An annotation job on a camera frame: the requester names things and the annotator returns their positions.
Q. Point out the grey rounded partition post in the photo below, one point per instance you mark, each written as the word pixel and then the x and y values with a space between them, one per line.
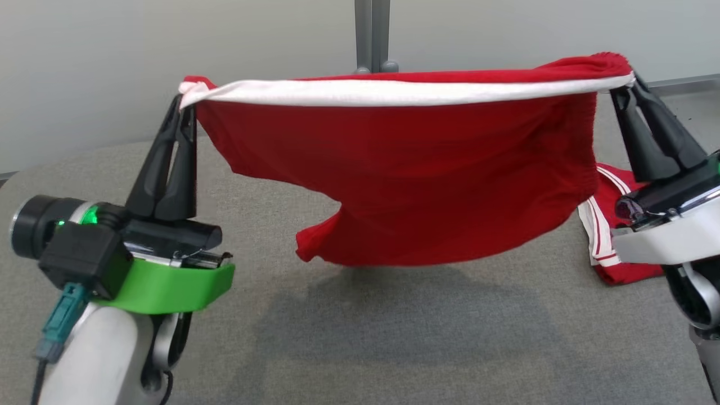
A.
pixel 362 71
pixel 390 66

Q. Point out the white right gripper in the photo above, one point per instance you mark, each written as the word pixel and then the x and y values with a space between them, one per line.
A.
pixel 664 242

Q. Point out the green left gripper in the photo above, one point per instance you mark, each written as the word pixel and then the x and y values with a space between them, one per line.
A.
pixel 169 287

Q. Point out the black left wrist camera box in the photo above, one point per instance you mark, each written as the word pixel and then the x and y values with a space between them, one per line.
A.
pixel 84 259

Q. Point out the red basketball shorts white trim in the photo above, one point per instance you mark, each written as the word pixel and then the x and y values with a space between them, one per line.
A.
pixel 422 180

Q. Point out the grey vertical wall profile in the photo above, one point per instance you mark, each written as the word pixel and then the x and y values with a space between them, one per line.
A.
pixel 371 28

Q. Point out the grey metal wall rail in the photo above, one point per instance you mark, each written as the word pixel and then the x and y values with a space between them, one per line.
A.
pixel 686 84

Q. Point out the red white basketball jersey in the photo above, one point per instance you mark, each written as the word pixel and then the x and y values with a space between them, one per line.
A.
pixel 624 273

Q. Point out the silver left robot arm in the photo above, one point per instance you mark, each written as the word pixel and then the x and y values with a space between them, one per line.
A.
pixel 95 360

